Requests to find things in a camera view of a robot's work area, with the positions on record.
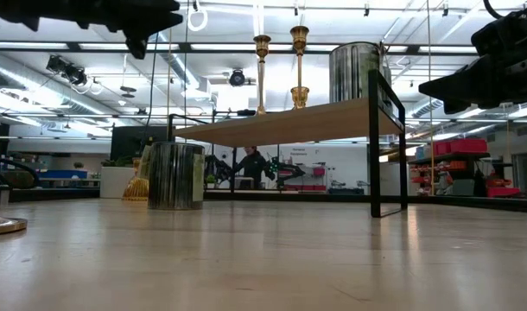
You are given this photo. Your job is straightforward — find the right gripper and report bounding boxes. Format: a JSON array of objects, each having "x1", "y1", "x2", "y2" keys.
[{"x1": 418, "y1": 2, "x2": 527, "y2": 116}]

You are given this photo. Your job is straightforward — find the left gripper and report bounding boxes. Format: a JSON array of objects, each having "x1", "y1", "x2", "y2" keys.
[{"x1": 0, "y1": 0, "x2": 185, "y2": 60}]

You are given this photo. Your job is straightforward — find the amber ribbed glass vase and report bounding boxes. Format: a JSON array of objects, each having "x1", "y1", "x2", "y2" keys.
[
  {"x1": 121, "y1": 156, "x2": 150, "y2": 202},
  {"x1": 289, "y1": 86, "x2": 311, "y2": 110}
]

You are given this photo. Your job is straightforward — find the red storage bin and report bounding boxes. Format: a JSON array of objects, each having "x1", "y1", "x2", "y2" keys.
[{"x1": 433, "y1": 137, "x2": 489, "y2": 157}]

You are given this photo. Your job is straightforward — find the black rig spotlight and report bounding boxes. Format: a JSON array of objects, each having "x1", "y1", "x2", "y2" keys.
[{"x1": 46, "y1": 54, "x2": 88, "y2": 86}]

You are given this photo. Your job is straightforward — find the black storage rack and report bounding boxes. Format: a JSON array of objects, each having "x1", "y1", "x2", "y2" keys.
[{"x1": 408, "y1": 137, "x2": 492, "y2": 199}]

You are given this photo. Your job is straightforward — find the red floor box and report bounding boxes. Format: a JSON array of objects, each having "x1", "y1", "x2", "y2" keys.
[{"x1": 486, "y1": 175, "x2": 523, "y2": 199}]

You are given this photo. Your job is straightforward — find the black monitor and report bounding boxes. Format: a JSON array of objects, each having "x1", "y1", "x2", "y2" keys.
[{"x1": 110, "y1": 125, "x2": 169, "y2": 163}]

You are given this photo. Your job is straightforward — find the white plant pot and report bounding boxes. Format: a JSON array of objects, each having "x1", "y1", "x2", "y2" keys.
[{"x1": 99, "y1": 157, "x2": 136, "y2": 200}]

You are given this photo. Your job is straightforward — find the wooden shelf riser black legs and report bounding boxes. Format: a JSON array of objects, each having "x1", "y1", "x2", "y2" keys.
[{"x1": 172, "y1": 68, "x2": 410, "y2": 219}]

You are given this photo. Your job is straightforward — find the blue table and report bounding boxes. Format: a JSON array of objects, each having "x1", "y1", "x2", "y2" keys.
[{"x1": 36, "y1": 168, "x2": 91, "y2": 181}]

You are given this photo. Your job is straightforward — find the red crate stack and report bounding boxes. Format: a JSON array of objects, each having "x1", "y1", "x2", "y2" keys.
[{"x1": 282, "y1": 166, "x2": 327, "y2": 193}]

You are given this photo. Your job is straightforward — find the person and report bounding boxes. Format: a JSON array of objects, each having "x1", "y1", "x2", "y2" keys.
[{"x1": 236, "y1": 145, "x2": 268, "y2": 190}]

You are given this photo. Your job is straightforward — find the silver ventilation duct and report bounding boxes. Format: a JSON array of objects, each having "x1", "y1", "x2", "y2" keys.
[
  {"x1": 150, "y1": 41, "x2": 202, "y2": 87},
  {"x1": 412, "y1": 98, "x2": 446, "y2": 118}
]

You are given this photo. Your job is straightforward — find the white cable loop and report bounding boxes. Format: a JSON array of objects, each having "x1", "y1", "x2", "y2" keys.
[{"x1": 187, "y1": 7, "x2": 209, "y2": 33}]

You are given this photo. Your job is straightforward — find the black aluminium rig frame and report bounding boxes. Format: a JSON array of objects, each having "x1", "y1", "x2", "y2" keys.
[{"x1": 0, "y1": 41, "x2": 527, "y2": 213}]

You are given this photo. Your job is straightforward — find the black hanging cable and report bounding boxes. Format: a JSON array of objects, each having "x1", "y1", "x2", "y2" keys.
[{"x1": 144, "y1": 32, "x2": 161, "y2": 129}]

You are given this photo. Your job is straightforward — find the black overhead camera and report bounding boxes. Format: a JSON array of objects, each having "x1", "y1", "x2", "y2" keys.
[{"x1": 227, "y1": 67, "x2": 247, "y2": 88}]

